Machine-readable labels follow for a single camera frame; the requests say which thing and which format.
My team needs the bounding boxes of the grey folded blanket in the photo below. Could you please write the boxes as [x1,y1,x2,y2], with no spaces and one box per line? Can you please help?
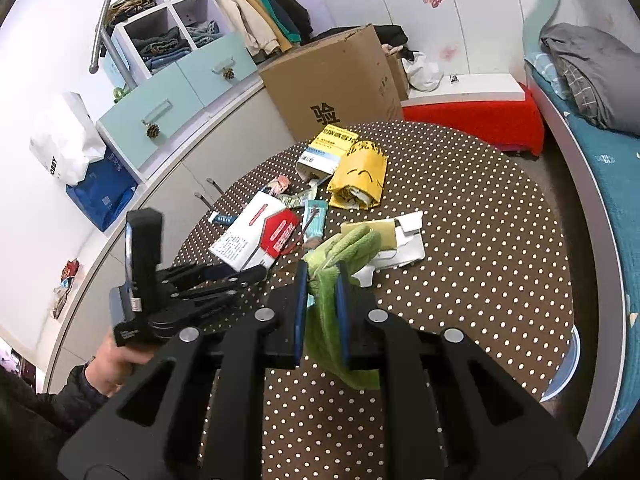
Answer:
[540,23,639,136]

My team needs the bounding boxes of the blue paper bag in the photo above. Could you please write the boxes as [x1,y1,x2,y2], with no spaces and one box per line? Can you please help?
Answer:
[65,148,138,232]

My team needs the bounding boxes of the yellow sponge pad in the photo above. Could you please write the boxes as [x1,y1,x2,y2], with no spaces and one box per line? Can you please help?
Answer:
[341,219,398,252]

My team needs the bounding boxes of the person's left hand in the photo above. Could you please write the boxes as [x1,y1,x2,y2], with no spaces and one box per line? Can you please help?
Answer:
[85,332,157,398]

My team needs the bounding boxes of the red covered bench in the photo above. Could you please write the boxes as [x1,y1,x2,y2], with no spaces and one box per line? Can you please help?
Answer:
[401,74,544,156]

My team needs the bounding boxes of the teal snack wrapper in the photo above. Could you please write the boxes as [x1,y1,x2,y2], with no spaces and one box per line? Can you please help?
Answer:
[303,200,328,242]

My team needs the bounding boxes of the right teal drawer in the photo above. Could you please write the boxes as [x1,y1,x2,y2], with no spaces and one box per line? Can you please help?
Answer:
[177,32,256,106]

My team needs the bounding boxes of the small cardboard box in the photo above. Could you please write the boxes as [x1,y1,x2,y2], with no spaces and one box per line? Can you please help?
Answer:
[382,44,409,101]

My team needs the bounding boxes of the teal drawer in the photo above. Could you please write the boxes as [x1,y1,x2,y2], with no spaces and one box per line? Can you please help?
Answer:
[98,63,203,170]
[177,32,256,106]

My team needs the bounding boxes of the left teal drawer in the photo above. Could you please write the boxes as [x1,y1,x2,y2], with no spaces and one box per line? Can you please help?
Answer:
[98,63,203,170]

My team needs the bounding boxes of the green crumpled wrapper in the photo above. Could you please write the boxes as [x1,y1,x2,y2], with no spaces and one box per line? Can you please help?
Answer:
[278,179,319,209]

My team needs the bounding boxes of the brown polka dot tablecloth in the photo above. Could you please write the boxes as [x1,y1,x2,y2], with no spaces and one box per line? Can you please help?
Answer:
[171,120,576,480]

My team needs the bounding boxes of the white open carton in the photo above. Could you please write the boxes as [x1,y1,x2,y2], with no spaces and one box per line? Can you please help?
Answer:
[352,210,425,287]

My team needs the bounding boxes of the hanging clothes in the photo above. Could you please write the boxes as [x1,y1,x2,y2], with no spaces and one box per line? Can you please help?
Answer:
[215,0,314,64]

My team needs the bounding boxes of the yellow smiley mailer bag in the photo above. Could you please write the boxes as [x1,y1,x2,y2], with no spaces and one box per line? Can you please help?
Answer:
[328,140,387,210]

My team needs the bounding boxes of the green fuzzy cloth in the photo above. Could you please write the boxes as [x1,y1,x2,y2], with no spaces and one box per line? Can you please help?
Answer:
[304,224,382,390]

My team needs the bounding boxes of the white shelf cabinet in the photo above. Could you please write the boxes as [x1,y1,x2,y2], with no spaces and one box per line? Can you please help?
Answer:
[91,0,234,89]

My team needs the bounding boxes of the red white paper box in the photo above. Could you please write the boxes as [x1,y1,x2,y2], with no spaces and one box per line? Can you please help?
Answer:
[209,192,299,272]

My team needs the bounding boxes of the large cardboard box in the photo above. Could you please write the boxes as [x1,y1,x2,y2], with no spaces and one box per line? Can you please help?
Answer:
[258,25,402,142]

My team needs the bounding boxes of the white plastic bag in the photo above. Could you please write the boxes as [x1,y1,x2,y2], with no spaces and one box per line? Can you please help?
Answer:
[401,51,444,92]

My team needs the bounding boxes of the pink blue snack wrapper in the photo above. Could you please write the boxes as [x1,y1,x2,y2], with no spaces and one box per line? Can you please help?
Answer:
[260,174,291,197]

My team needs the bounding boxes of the white shopping bag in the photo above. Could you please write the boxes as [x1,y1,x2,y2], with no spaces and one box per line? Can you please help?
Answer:
[29,91,106,186]

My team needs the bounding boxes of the grey metal pole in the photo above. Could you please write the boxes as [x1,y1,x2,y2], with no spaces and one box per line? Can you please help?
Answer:
[88,0,139,92]

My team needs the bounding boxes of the grey low cabinet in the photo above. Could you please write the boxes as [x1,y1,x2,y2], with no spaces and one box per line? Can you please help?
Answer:
[38,82,294,393]

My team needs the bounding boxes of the yellow white blue carton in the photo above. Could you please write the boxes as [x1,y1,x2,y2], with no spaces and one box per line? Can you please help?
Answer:
[295,125,359,182]

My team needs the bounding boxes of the white blue tube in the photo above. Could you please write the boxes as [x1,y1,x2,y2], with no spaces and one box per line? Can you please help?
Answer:
[208,211,238,226]

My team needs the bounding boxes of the dark sleeve forearm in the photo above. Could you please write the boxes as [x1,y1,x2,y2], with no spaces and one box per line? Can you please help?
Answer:
[1,365,107,479]

